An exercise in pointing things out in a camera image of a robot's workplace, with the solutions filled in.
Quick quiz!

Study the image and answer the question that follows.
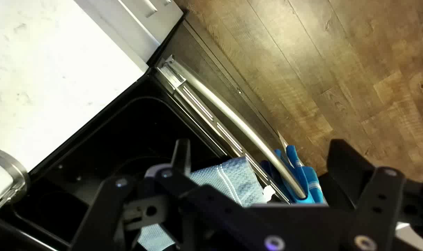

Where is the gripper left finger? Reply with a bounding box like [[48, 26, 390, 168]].
[[70, 139, 288, 251]]

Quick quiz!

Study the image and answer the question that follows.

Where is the bright blue striped towel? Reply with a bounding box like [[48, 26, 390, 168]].
[[260, 145, 325, 205]]

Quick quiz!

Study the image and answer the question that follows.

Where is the black stove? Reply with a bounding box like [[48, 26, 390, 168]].
[[0, 14, 325, 251]]

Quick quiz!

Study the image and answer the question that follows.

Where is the white cabinet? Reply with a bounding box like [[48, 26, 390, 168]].
[[75, 0, 184, 72]]

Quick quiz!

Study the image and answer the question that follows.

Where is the white cabinet handle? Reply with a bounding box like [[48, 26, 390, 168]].
[[141, 0, 159, 18]]

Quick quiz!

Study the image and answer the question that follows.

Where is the oven door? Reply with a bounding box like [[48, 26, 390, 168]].
[[147, 14, 325, 206]]

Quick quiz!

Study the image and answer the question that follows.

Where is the silver oven handle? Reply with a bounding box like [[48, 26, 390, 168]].
[[155, 55, 307, 200]]

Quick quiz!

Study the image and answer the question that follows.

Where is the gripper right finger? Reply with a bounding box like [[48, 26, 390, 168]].
[[326, 139, 423, 251]]

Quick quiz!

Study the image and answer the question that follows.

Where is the light blue towel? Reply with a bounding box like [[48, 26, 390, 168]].
[[138, 156, 275, 251]]

